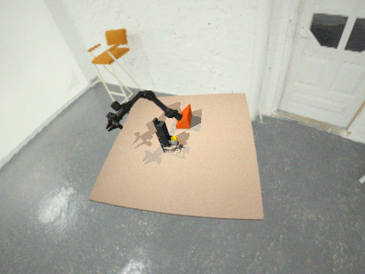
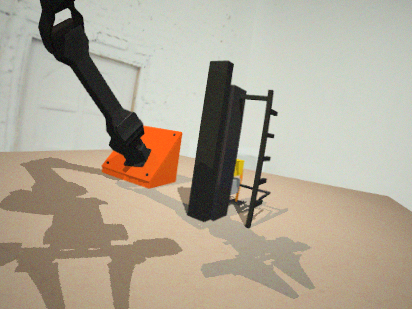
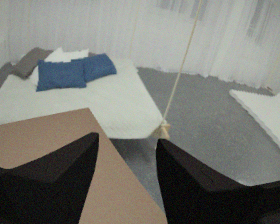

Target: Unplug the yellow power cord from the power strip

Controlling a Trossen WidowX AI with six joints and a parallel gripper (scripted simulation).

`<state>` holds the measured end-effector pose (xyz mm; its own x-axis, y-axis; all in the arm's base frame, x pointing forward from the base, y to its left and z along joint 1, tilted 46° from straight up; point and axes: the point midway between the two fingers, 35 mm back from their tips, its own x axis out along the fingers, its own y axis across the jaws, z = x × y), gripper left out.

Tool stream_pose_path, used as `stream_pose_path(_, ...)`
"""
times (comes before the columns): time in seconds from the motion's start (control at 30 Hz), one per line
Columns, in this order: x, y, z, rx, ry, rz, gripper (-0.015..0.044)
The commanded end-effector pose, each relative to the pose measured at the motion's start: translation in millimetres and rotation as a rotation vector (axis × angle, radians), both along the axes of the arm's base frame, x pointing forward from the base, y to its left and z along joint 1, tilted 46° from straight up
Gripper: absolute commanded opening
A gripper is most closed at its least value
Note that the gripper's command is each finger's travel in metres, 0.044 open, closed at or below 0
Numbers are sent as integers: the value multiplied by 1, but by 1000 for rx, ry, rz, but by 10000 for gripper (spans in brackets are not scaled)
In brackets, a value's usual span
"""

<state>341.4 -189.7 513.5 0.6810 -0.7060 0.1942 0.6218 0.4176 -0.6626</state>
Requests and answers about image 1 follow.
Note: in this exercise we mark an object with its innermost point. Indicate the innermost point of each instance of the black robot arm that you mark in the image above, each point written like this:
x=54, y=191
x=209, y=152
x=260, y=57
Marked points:
x=146, y=94

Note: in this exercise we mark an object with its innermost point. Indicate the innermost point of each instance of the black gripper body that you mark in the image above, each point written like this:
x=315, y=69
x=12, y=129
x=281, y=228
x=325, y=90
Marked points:
x=116, y=121

